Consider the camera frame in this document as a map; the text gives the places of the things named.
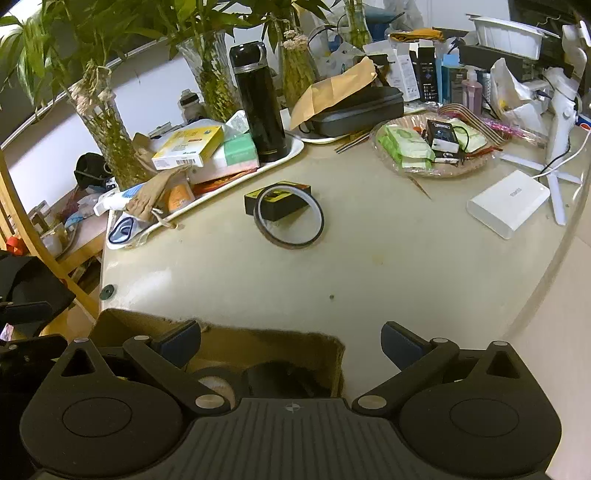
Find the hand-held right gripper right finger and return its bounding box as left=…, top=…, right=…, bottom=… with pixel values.
left=352, top=320, right=537, bottom=413

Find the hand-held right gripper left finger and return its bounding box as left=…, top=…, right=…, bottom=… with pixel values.
left=58, top=318, right=234, bottom=413

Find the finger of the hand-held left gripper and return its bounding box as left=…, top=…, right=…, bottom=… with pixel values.
left=0, top=334, right=69, bottom=371
left=0, top=300, right=53, bottom=326

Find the brown cardboard box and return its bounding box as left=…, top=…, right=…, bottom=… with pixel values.
left=91, top=308, right=348, bottom=401

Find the black round disc device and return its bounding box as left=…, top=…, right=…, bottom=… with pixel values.
left=242, top=361, right=334, bottom=400

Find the white tube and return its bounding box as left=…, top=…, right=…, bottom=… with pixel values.
left=93, top=184, right=149, bottom=217

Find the orange packet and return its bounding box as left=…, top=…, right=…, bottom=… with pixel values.
left=165, top=182, right=195, bottom=214

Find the black round object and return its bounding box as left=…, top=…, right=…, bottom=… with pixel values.
left=73, top=152, right=110, bottom=191

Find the black and yellow box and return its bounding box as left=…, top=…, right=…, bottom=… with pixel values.
left=244, top=181, right=314, bottom=222

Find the flat white box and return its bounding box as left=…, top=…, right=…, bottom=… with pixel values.
left=466, top=169, right=551, bottom=240

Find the clear plate with snacks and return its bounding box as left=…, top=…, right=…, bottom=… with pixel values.
left=371, top=113, right=502, bottom=179

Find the tall glass vase with bamboo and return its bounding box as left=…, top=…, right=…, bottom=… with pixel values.
left=68, top=62, right=154, bottom=188

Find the yellow cardboard box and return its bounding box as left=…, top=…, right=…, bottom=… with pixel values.
left=151, top=125, right=225, bottom=171

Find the green wet wipes pack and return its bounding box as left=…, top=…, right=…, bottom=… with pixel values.
left=377, top=125, right=435, bottom=170

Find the green tissue pack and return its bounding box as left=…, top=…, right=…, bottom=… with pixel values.
left=213, top=131, right=260, bottom=170

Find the bundle of striped straws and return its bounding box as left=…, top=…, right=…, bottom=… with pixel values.
left=334, top=131, right=373, bottom=154

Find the small black box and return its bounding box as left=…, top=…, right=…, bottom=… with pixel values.
left=424, top=119, right=462, bottom=154

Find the long white tray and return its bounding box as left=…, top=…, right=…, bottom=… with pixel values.
left=152, top=110, right=306, bottom=228

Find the black zip case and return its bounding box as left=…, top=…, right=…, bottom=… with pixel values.
left=308, top=86, right=406, bottom=138

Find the black thermos bottle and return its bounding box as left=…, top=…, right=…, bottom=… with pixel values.
left=229, top=41, right=288, bottom=164

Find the pink pump bottle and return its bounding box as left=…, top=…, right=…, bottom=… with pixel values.
left=461, top=68, right=485, bottom=114

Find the brown paper envelope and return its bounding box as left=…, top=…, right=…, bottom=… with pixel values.
left=289, top=56, right=379, bottom=132

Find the upright blue carton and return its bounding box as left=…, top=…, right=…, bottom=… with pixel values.
left=440, top=55, right=468, bottom=105

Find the wide glass vase with bamboo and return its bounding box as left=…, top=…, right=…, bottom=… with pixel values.
left=177, top=30, right=242, bottom=124

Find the upright black carton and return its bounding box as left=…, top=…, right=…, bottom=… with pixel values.
left=415, top=45, right=440, bottom=103

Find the upright white carton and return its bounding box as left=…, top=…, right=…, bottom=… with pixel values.
left=387, top=43, right=417, bottom=103

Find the white tripod stand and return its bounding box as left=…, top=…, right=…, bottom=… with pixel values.
left=500, top=23, right=591, bottom=227

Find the white plastic bag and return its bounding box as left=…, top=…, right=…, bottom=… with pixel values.
left=488, top=57, right=551, bottom=121

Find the twine-necked glass bottle vase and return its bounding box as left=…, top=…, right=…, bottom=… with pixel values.
left=278, top=29, right=320, bottom=110

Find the small glass vase with stems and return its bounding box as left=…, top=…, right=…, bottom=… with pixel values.
left=343, top=0, right=373, bottom=50

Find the white plastic bowl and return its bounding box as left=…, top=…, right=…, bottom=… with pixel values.
left=465, top=13, right=549, bottom=62

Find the wooden chair frame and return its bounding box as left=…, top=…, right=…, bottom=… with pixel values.
left=0, top=148, right=102, bottom=320

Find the thin brown tape ring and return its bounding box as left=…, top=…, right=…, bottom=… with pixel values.
left=252, top=184, right=325, bottom=250

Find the brown drawstring pouch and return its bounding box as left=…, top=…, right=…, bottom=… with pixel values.
left=124, top=165, right=193, bottom=223

